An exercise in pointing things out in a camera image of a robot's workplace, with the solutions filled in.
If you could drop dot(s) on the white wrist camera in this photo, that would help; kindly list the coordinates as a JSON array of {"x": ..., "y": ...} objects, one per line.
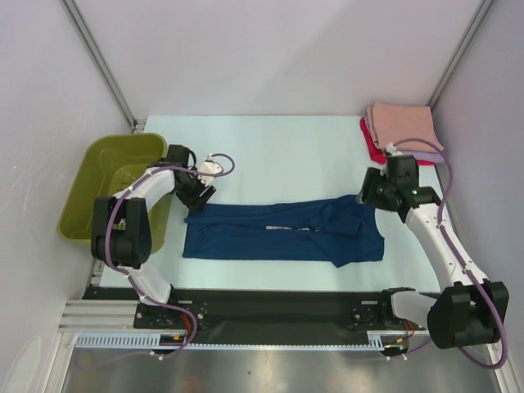
[
  {"x": 208, "y": 170},
  {"x": 391, "y": 150}
]

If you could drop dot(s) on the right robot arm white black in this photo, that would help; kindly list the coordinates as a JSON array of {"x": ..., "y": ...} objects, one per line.
[{"x": 470, "y": 309}]

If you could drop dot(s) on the olive green plastic basket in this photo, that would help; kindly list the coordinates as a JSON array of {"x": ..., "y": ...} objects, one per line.
[{"x": 109, "y": 165}]

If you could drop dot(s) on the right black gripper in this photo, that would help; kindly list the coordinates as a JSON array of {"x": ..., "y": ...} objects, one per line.
[{"x": 372, "y": 178}]

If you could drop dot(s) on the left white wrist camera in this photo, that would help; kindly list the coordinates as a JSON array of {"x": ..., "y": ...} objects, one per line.
[{"x": 208, "y": 170}]

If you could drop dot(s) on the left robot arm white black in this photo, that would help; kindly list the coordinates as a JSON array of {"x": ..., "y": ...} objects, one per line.
[{"x": 121, "y": 229}]

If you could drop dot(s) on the aluminium frame post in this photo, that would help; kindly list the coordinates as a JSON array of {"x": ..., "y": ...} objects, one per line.
[
  {"x": 93, "y": 50},
  {"x": 474, "y": 26}
]

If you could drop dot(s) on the right aluminium frame post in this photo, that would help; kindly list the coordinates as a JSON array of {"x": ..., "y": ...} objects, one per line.
[{"x": 474, "y": 26}]

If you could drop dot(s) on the white slotted cable duct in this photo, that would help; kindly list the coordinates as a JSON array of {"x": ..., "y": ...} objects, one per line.
[{"x": 373, "y": 341}]

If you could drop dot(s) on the dark blue t shirt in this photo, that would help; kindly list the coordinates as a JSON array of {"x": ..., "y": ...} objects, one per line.
[{"x": 340, "y": 231}]

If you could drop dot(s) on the folded red t shirt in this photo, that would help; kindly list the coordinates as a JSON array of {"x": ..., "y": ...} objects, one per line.
[{"x": 378, "y": 156}]

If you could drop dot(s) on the folded pink t shirt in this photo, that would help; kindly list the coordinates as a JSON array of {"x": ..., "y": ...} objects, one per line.
[{"x": 393, "y": 123}]

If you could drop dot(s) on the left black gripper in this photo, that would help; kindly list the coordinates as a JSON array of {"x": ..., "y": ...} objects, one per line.
[{"x": 196, "y": 202}]

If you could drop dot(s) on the left aluminium frame post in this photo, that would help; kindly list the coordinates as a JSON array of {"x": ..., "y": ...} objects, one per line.
[{"x": 93, "y": 50}]

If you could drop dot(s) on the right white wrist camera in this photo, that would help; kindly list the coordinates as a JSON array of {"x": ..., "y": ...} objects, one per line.
[{"x": 391, "y": 150}]

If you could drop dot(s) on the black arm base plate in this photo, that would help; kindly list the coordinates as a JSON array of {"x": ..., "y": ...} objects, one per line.
[{"x": 275, "y": 318}]

